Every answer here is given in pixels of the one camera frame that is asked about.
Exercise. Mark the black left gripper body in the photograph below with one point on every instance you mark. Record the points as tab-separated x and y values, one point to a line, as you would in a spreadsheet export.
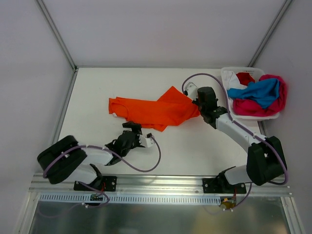
133	130

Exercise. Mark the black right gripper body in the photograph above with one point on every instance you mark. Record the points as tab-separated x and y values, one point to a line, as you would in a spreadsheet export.
197	102

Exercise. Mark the orange t shirt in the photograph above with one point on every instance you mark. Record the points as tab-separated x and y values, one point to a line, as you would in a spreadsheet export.
171	109

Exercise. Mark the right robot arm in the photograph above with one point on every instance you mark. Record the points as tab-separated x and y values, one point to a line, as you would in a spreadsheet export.
265	158

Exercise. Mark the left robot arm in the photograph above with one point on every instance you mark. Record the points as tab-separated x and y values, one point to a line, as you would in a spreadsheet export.
69	161

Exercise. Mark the white t shirt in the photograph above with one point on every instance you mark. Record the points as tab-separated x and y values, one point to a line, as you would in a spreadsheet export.
231	81

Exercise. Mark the magenta pink t shirt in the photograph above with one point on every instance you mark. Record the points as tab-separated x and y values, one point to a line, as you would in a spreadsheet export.
251	108

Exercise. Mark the red t shirt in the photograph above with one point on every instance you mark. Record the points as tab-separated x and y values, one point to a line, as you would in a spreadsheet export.
245	78

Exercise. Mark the white plastic laundry basket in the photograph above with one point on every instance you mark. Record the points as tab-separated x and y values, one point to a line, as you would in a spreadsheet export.
256	73

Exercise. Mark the blue t shirt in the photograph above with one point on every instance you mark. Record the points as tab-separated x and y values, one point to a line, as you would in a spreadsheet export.
263	92

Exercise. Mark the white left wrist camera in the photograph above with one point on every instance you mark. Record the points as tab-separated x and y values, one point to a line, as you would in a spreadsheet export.
146	141

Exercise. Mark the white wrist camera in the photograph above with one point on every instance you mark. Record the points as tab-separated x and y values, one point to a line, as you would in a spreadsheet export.
190	90
146	141

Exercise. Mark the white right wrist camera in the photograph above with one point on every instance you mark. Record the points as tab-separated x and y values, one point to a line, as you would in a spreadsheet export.
190	90

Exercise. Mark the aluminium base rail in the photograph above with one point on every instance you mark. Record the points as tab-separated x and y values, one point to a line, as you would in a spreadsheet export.
158	185

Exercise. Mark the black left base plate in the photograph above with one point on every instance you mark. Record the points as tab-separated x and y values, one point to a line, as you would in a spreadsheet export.
104	183

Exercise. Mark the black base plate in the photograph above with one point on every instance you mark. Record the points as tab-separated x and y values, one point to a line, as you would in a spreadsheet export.
104	183
221	186

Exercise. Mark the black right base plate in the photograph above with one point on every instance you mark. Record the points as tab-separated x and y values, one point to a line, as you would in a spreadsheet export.
221	186

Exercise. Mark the white slotted cable duct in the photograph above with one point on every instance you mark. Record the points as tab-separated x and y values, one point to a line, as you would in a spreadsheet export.
133	199

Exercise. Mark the aluminium frame post right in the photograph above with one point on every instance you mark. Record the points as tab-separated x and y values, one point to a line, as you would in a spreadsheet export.
281	13

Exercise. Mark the aluminium frame post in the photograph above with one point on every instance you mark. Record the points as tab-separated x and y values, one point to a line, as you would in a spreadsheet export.
281	13
54	29

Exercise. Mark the aluminium frame post left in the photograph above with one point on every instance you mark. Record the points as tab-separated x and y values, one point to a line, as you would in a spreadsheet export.
54	29

